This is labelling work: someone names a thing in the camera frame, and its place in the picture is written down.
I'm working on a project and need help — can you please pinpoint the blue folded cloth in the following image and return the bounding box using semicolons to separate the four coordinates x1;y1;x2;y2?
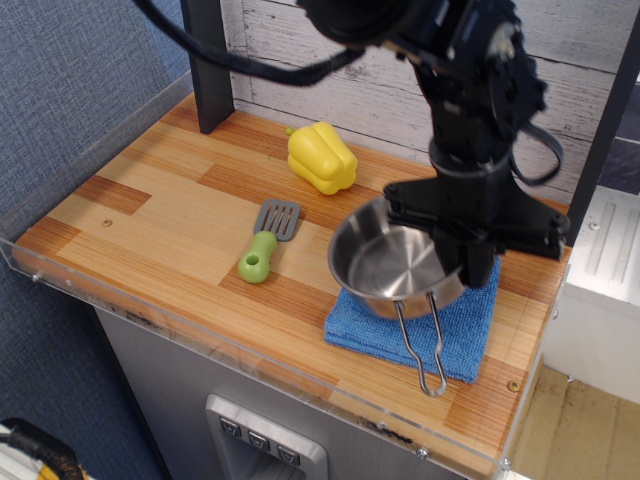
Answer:
324;260;501;383

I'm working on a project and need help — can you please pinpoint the steel pan with wire handle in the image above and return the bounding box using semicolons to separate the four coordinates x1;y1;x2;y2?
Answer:
328;197;466;397

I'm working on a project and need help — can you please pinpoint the silver dispenser button panel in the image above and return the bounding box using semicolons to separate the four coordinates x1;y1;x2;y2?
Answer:
205;394;329;479

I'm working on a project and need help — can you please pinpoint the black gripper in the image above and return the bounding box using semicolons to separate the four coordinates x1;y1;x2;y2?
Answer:
383;154;570;287

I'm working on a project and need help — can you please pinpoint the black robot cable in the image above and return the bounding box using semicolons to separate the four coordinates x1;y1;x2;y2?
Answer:
130;0;366;87

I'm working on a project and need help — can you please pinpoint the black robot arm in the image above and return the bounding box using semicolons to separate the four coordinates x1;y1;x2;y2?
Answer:
303;1;570;288

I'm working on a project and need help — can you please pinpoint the grey toy fridge cabinet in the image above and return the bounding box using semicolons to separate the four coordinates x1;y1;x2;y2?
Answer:
93;305;466;480

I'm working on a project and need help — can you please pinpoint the green handled grey toy spatula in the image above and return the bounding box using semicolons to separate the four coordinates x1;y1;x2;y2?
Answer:
238;199;301;284

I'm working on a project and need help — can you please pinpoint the yellow toy bell pepper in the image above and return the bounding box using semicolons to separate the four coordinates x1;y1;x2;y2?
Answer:
285;122;358;195

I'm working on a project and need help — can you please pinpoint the white toy sink unit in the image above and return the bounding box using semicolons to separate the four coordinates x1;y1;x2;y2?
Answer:
541;187;639;403

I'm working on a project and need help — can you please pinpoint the yellow object at corner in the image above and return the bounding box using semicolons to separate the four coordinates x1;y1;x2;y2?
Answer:
36;465;87;480

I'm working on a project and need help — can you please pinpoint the black vertical post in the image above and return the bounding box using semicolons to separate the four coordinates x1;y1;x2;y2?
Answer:
566;11;639;247

